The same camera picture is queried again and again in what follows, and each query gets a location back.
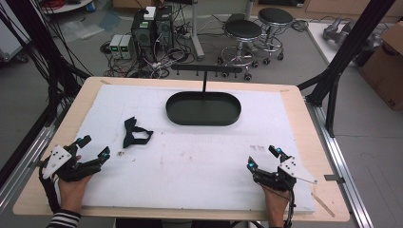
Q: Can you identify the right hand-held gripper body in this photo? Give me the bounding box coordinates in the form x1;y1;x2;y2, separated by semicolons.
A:
253;156;318;193

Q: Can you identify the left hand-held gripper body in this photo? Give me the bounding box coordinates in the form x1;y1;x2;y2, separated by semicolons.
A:
42;142;104;182

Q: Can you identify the person's right hand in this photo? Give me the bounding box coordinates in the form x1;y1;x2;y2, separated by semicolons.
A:
260;185;291;228

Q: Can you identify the person's left hand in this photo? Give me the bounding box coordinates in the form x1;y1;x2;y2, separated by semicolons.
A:
57;154;93;213

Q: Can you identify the black bow tie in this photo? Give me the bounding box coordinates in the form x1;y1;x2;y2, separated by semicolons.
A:
122;116;155;149

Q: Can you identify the thin wooden stick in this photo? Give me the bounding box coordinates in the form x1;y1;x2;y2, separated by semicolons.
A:
311;192;336;219

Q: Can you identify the white foam mat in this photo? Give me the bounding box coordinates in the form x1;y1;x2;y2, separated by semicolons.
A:
75;83;317;214

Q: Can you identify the black oval tray hanger stand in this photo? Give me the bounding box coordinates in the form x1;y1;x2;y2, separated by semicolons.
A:
164;64;243;127

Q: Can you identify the white power supply box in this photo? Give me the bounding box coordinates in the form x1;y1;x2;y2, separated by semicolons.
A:
119;33;135;60
108;33;124;60

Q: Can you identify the white wheeled case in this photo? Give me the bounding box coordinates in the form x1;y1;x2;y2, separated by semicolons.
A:
0;12;30;64

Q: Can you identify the black computer tower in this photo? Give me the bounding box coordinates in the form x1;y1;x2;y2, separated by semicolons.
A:
130;10;157;56
154;5;175;50

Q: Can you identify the black round stool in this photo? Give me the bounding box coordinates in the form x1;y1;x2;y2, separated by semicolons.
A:
253;7;295;66
217;18;264;82

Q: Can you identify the brown cardboard box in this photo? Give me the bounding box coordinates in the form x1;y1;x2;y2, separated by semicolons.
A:
358;21;403;111

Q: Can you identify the round white table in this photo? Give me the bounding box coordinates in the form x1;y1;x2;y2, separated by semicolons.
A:
40;0;95;15

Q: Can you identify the grey desk leg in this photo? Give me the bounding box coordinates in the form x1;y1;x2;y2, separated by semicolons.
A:
189;0;206;62

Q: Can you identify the small white box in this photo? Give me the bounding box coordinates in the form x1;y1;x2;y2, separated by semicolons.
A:
143;6;157;21

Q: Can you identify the aluminium rail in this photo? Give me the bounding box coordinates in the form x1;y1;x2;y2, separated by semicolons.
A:
0;122;66;208
304;96;375;228

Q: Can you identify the grey metal bracket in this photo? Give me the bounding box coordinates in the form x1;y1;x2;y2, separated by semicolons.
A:
323;174;346;185

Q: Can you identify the black frame post with cables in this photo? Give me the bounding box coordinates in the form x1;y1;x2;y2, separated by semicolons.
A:
0;0;93;127

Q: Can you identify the tangle of floor cables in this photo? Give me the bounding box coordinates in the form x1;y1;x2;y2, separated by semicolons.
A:
99;18;199;79

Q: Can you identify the black metal frame post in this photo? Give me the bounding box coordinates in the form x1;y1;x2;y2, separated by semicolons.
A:
297;0;397;139

